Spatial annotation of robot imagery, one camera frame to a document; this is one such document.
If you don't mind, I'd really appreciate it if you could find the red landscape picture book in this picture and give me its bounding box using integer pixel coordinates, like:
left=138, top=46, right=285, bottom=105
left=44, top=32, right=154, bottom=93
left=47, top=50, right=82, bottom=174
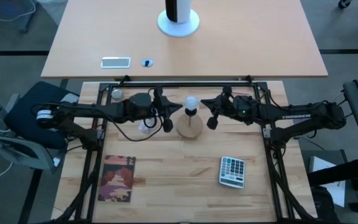
left=97, top=154, right=137, bottom=203

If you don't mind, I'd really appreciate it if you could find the grey round cap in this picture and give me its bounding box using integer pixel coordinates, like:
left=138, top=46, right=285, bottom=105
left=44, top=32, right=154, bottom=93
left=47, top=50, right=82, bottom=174
left=110, top=88, right=124, bottom=101

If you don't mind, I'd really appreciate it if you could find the dark blue office chair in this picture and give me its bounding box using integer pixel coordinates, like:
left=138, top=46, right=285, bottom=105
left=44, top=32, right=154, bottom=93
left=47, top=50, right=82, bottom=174
left=0, top=72, right=81, bottom=174

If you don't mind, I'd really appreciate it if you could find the grey desk calculator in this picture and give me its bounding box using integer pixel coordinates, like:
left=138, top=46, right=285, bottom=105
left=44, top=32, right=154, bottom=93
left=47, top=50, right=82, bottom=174
left=218, top=156, right=246, bottom=189

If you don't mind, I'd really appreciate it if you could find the wooden lamp base black socket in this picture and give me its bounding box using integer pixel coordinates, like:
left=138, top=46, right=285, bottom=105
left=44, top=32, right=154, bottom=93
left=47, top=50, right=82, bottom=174
left=176, top=107, right=204, bottom=139

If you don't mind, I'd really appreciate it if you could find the white paper sheet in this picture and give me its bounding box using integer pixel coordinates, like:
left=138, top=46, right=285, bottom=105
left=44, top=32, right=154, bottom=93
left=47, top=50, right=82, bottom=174
left=309, top=155, right=346, bottom=208

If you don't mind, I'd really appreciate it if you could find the clear plastic wrapper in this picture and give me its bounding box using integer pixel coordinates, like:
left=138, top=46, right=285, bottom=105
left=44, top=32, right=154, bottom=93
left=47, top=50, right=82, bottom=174
left=137, top=122, right=152, bottom=135

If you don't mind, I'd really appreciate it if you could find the white frosted lightbulb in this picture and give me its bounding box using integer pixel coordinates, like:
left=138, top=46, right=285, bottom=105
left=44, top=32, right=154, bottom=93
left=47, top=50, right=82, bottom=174
left=183, top=95, right=200, bottom=112

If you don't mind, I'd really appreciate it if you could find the white tower device round base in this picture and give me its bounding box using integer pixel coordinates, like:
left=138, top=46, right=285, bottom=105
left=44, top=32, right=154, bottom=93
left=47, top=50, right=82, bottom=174
left=157, top=0, right=201, bottom=38

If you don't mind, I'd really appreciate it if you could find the black aluminium table frame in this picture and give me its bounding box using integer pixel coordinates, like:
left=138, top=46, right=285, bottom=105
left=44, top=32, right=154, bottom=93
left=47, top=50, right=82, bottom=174
left=51, top=74, right=319, bottom=224

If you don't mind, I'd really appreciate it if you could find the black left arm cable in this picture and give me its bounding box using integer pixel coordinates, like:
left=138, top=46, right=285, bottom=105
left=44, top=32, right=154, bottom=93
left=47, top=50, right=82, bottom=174
left=99, top=105, right=164, bottom=142

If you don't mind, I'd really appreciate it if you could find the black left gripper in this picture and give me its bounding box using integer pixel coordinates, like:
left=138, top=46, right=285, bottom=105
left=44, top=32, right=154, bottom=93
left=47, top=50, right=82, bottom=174
left=126, top=86, right=184, bottom=133

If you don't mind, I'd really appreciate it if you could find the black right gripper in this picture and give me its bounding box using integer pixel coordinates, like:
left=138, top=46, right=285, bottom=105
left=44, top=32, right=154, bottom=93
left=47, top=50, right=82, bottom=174
left=200, top=86, right=258, bottom=131

